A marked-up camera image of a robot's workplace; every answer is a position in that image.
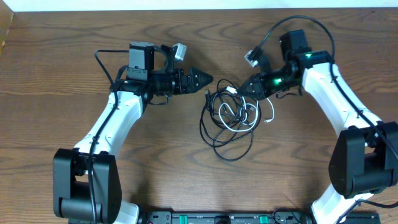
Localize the white usb cable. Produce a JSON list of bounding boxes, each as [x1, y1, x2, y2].
[[218, 86, 275, 133]]

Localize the black usb cable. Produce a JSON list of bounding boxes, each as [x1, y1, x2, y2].
[[198, 78, 264, 162]]

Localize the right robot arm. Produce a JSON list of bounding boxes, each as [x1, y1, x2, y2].
[[238, 30, 397, 223]]

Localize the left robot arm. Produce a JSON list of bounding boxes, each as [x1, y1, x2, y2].
[[53, 41, 213, 223]]

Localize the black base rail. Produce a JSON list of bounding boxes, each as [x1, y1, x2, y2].
[[67, 210, 382, 224]]

